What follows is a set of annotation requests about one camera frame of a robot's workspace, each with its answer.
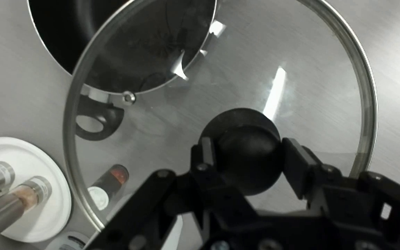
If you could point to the glass lid with black knob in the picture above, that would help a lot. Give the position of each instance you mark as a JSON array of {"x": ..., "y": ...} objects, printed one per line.
[{"x": 311, "y": 92}]

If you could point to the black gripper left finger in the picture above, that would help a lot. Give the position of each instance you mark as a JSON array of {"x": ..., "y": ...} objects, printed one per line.
[{"x": 204, "y": 175}]

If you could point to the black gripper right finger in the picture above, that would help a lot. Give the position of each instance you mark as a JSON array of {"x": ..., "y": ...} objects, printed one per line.
[{"x": 302, "y": 171}]

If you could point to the small red spice bottle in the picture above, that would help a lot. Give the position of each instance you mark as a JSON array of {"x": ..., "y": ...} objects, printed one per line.
[{"x": 111, "y": 182}]

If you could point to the small white round plate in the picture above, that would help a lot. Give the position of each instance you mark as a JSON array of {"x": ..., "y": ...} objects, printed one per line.
[{"x": 48, "y": 161}]

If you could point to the black cooking pot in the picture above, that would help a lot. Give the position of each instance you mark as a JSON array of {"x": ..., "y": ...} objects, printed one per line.
[{"x": 52, "y": 28}]

